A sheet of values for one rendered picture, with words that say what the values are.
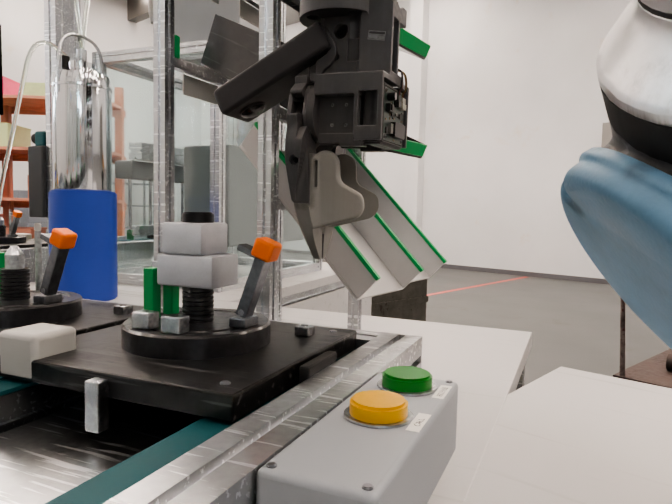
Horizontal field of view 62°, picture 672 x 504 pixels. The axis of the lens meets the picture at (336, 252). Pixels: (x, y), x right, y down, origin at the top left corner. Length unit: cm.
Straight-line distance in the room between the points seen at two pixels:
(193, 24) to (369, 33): 152
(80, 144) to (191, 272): 97
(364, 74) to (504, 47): 1044
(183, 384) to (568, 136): 981
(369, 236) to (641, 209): 67
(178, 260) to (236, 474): 27
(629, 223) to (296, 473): 21
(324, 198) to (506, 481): 30
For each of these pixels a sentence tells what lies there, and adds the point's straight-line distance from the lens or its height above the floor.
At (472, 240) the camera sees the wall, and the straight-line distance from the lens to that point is 1072.
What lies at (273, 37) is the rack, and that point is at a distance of 76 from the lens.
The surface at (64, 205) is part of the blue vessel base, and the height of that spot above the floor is 109.
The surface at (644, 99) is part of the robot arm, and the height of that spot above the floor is 113.
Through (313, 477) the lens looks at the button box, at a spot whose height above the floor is 96.
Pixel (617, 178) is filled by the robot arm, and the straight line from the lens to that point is 19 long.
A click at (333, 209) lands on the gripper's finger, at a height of 110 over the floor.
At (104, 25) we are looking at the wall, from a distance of 1343.
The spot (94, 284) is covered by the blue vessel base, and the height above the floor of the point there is 91.
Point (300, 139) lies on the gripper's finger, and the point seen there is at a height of 115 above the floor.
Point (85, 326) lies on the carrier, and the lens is 66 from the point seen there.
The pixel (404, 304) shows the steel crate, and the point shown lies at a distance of 419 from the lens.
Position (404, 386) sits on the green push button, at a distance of 45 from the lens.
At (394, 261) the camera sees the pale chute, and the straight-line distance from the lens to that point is 81.
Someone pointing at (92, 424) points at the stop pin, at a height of 93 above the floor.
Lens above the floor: 110
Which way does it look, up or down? 4 degrees down
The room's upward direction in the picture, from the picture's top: 1 degrees clockwise
